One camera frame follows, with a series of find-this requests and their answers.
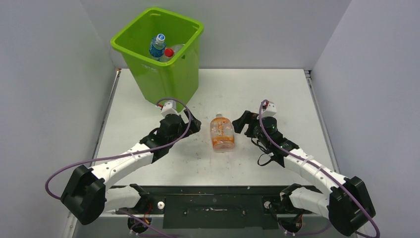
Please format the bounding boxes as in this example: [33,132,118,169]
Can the purple cable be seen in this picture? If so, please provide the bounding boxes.
[45,98,193,200]
[258,99,381,238]

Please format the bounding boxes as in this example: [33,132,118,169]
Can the green plastic bin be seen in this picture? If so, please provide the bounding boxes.
[110,7,204,104]

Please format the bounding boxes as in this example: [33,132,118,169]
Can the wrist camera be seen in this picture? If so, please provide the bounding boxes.
[157,100,179,118]
[260,100,277,118]

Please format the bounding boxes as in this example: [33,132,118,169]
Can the red label Nongfu bottle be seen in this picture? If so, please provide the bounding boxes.
[158,44,184,62]

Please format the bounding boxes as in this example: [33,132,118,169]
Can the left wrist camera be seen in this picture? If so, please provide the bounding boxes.
[157,100,179,118]

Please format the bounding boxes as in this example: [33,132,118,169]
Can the blue label clear bottle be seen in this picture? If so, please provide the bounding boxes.
[149,33,166,60]

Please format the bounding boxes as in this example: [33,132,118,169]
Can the large orange label bottle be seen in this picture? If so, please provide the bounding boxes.
[210,114,235,152]

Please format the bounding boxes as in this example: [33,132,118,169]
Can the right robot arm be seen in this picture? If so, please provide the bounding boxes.
[232,111,376,236]

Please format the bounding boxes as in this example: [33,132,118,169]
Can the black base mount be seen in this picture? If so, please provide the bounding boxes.
[117,186,304,230]

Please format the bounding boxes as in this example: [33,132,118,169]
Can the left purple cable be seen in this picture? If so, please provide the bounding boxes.
[45,98,193,200]

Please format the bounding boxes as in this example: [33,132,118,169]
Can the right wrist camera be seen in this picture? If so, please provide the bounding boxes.
[260,100,277,118]

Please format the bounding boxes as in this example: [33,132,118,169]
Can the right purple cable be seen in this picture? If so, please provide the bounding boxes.
[258,99,381,238]

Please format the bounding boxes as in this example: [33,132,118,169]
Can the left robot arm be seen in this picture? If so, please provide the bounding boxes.
[60,110,201,225]

